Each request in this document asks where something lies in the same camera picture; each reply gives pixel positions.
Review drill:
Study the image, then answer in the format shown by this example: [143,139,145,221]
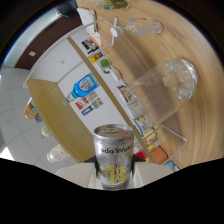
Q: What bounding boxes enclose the clear bottle green cap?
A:
[39,124,53,139]

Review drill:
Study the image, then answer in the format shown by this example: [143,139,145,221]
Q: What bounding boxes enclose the white zip pouch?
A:
[76,7,98,26]

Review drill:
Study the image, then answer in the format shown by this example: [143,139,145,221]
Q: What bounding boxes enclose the white two-tier wooden rack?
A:
[22,15,188,169]

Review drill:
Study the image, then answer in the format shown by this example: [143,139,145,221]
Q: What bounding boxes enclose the soda water can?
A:
[92,124,135,191]

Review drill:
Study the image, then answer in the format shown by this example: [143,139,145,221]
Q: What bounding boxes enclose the colourful printed can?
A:
[23,97,43,123]

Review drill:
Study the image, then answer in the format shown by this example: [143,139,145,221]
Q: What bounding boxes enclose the clear drinking glass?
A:
[128,58,199,129]

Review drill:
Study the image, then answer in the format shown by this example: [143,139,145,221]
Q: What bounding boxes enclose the orange pot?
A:
[150,146,169,165]

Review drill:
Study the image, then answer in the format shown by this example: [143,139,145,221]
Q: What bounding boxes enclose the brown door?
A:
[14,14,79,69]

